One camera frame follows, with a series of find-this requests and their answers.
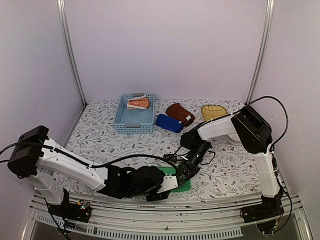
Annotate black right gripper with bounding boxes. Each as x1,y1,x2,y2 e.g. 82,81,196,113
178,141,210,186

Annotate green towel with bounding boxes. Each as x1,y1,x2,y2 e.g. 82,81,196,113
157,166,191,193

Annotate orange bunny pattern towel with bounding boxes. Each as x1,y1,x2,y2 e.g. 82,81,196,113
126,95,150,110

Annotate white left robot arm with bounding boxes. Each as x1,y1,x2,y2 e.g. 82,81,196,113
7,125,177,217

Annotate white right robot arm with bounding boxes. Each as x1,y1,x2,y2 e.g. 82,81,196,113
177,105,284,218

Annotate blue rolled towel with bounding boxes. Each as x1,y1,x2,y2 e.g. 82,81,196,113
155,114,184,133

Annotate brown rolled towel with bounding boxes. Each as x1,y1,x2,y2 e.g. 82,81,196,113
165,103,196,127

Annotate yellow woven bamboo tray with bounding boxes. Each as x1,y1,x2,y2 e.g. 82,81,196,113
200,104,228,122

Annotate white bowl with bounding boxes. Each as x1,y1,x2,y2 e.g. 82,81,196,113
228,133,241,142

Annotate light blue plastic basket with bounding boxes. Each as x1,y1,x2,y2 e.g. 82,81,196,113
114,92,155,135

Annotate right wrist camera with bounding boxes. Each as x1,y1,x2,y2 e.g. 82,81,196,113
163,154,188,163

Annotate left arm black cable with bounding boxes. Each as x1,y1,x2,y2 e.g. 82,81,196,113
0,142,181,181

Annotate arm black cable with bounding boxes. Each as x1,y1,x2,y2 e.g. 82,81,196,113
172,95,293,216
0,142,181,181

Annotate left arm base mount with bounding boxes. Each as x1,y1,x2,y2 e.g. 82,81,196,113
48,188,92,223

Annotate aluminium front rail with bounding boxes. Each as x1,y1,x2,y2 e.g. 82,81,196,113
21,192,313,240

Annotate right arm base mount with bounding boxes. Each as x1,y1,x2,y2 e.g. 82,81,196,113
239,194,285,223

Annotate right aluminium frame post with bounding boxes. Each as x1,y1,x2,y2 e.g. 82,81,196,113
245,0,275,104

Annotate aluminium frame post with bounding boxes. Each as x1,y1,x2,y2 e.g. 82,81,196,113
56,0,88,108
245,0,275,104

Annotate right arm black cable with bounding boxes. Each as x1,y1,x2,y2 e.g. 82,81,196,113
172,95,293,216

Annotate left aluminium frame post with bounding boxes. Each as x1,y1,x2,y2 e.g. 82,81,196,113
56,0,88,108

